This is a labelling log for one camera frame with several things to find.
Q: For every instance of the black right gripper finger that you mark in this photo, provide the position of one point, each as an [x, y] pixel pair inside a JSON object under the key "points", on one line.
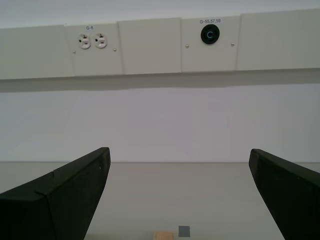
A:
{"points": [[57, 205], [292, 200]]}

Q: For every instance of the light wooden block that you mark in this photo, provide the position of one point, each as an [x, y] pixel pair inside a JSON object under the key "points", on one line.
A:
{"points": [[163, 236]]}

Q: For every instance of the grey tape square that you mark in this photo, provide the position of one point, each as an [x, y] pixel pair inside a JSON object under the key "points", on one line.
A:
{"points": [[184, 231]]}

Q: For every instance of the beige duplex outlet cover plate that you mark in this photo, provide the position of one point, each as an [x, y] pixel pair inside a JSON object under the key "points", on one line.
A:
{"points": [[97, 62]]}

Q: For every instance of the beige round outlet cover plate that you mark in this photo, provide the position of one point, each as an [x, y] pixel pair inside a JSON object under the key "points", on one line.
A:
{"points": [[210, 58]]}

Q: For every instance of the white power receptacle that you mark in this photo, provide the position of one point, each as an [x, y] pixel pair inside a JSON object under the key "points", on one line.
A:
{"points": [[84, 41], [100, 40]]}

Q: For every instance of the white G-8 label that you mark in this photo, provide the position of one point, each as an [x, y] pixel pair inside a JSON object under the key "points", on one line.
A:
{"points": [[89, 28]]}

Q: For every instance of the blank beige cover plate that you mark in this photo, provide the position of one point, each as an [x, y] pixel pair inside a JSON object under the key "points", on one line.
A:
{"points": [[150, 47]]}

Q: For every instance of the black round twist-lock receptacle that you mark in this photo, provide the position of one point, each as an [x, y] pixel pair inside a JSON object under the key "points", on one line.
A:
{"points": [[210, 34]]}

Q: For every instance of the white G-55,57,59 label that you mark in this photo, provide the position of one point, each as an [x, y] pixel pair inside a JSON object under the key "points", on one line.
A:
{"points": [[210, 21]]}

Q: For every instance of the beige wall raceway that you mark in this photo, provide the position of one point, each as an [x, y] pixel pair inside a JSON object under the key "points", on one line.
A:
{"points": [[27, 52]]}

